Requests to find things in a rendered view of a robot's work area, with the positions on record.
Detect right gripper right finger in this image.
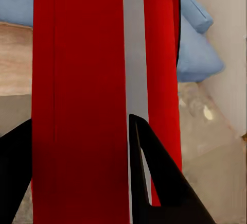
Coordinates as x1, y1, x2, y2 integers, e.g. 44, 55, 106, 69
129, 114, 216, 224

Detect radio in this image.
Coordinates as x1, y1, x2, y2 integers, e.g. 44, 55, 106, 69
31, 0, 182, 224

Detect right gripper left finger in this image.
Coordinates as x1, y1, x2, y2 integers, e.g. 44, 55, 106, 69
0, 118, 32, 224

